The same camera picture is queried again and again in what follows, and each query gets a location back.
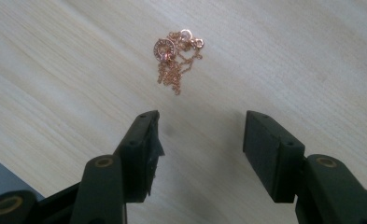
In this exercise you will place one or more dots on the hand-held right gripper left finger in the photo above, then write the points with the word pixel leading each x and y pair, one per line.
pixel 139 155

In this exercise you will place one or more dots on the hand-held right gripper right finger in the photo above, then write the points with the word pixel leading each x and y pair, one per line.
pixel 271 155

